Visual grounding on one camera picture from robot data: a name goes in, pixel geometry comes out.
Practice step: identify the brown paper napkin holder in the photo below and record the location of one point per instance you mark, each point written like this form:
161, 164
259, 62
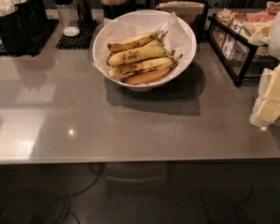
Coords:
193, 12

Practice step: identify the top spotted yellow banana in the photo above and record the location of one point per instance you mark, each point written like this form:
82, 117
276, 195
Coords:
144, 39

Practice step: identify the salt shaker black cap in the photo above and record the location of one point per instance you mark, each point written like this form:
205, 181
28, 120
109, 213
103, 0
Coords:
67, 17

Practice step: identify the black wire condiment rack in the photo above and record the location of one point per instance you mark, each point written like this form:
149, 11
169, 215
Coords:
238, 39

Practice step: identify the black cutlery holder front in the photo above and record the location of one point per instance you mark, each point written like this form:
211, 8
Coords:
18, 29

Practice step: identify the orange bottom banana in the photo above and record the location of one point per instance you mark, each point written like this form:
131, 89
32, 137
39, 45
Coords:
147, 77

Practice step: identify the black rubber mat small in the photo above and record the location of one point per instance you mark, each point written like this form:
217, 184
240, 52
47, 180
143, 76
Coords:
80, 41

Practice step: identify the spotted yellow banana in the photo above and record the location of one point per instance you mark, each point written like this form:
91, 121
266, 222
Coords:
131, 69
144, 39

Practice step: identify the white bowl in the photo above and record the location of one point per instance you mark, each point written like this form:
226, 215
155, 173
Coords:
140, 86

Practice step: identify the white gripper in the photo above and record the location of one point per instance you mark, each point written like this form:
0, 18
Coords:
266, 109

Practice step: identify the pepper shaker black cap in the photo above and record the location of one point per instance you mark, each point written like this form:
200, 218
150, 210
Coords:
83, 9

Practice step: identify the black cutlery holder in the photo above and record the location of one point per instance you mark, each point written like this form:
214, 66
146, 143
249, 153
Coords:
37, 6
18, 29

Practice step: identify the black rubber mat left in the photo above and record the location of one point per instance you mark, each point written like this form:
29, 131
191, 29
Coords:
39, 41

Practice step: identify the black cutlery holder rear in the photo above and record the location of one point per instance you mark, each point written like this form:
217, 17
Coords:
37, 6

